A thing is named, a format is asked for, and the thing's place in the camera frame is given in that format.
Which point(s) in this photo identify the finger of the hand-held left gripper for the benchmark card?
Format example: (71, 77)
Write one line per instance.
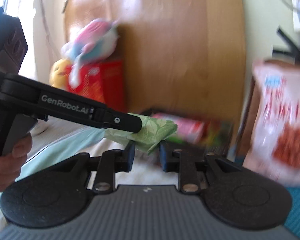
(120, 121)

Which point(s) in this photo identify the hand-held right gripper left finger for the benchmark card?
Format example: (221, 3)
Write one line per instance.
(130, 158)

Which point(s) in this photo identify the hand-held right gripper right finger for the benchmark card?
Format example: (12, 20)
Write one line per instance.
(163, 158)

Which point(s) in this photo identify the green leaf print packet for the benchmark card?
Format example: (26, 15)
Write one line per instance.
(155, 130)

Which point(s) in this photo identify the pink drink carton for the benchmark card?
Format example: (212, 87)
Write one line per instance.
(187, 128)

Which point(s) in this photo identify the black sheep print box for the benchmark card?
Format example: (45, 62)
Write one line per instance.
(202, 148)

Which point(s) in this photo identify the olive green snack packet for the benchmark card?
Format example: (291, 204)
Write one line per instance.
(221, 130)

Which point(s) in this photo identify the person's left hand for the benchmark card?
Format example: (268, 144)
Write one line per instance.
(5, 171)

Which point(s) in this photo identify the beige patterned blanket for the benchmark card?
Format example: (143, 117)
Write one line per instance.
(145, 173)

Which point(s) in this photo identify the red gold gift box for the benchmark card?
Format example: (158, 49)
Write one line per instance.
(107, 85)

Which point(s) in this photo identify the yellow plush toy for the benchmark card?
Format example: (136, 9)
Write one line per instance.
(58, 73)

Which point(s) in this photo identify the light green quilt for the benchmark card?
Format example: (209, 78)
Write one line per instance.
(65, 142)

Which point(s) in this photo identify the pink blue plush toy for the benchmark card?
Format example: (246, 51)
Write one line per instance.
(95, 42)

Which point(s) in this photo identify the wooden headboard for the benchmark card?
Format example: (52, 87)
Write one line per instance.
(177, 55)

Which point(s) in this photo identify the large pink snack bag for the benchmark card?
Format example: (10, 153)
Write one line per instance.
(282, 120)

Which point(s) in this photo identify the teal checked mat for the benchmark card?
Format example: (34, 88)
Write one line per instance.
(298, 210)

